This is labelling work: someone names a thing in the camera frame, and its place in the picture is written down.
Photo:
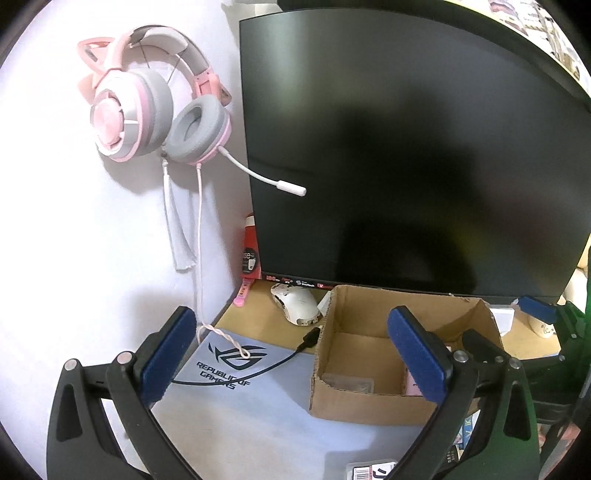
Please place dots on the pink pen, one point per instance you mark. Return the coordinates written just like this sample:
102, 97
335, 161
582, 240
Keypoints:
243, 293

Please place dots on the yellow blue 404 towel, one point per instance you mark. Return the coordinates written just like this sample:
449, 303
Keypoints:
462, 439

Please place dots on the clear paperclip box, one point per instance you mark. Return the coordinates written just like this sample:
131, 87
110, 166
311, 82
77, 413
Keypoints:
349, 383

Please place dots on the brown cardboard box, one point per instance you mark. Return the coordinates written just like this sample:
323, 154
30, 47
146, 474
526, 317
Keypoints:
355, 342

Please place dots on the white computer mouse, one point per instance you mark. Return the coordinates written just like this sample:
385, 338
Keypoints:
297, 303

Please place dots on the cream cartoon mug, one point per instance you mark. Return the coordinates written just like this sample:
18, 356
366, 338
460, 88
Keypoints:
541, 328

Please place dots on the black curved monitor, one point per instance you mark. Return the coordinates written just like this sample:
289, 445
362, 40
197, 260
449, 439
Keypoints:
434, 159

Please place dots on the pink Kuromi tissue pack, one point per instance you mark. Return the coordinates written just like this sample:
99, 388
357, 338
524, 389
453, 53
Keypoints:
410, 387

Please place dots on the pink cat-ear headset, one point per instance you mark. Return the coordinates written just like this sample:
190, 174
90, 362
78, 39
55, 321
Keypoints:
132, 114

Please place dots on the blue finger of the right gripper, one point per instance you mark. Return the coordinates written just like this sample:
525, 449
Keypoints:
489, 359
538, 309

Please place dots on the floss pick box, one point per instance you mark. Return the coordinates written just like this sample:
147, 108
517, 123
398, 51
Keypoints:
375, 470

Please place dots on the light blue desk mat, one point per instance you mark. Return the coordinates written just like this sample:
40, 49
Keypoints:
234, 419

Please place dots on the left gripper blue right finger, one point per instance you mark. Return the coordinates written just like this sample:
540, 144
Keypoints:
504, 443

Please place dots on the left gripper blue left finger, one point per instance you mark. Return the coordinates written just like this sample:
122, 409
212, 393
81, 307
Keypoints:
80, 441

